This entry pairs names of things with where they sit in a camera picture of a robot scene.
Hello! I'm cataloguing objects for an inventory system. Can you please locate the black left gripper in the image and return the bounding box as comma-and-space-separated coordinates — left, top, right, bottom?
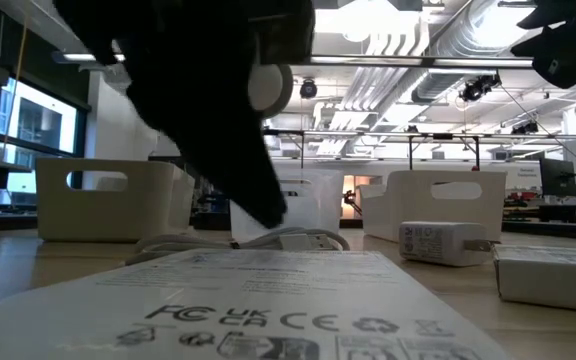
52, 0, 315, 229

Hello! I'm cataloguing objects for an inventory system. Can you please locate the white USB cable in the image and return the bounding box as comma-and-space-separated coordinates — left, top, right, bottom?
125, 227, 352, 266

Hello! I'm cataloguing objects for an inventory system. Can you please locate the white product box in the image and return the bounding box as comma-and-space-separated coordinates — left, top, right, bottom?
492, 243, 576, 315
0, 248, 514, 360

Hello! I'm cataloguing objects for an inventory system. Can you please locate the white wall charger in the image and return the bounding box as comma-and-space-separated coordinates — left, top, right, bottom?
398, 220, 500, 268

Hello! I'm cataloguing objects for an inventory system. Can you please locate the clear plastic bin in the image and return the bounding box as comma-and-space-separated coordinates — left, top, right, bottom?
229, 167, 345, 245

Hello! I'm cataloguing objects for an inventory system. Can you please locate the white plastic bin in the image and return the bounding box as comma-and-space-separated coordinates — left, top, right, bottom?
36, 158, 197, 244
357, 169, 508, 245

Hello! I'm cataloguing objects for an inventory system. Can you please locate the black desk lamp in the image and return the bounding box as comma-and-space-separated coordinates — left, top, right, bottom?
247, 63, 294, 120

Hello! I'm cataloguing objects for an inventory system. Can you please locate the black ceiling mounted device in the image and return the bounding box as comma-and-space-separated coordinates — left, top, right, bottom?
460, 73, 502, 103

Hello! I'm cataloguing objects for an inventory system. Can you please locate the black ceiling dome device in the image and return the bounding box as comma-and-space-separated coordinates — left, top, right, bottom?
299, 78, 318, 100

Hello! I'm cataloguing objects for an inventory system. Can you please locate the black background monitor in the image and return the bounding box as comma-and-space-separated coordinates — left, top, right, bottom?
539, 158, 576, 198

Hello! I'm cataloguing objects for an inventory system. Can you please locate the overhead light bar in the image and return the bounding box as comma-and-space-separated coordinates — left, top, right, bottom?
52, 49, 576, 70

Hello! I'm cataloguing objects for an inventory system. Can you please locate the dark background desk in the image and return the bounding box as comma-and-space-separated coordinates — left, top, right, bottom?
501, 202, 576, 241

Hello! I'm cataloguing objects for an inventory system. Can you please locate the silver ceiling duct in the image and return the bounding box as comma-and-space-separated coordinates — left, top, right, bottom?
410, 0, 544, 104

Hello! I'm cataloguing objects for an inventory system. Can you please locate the distant black frame rig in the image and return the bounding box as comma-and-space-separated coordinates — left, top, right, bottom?
262, 128, 482, 171

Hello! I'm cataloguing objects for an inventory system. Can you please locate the yellow hanging cord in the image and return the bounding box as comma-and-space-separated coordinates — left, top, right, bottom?
3, 17, 29, 157

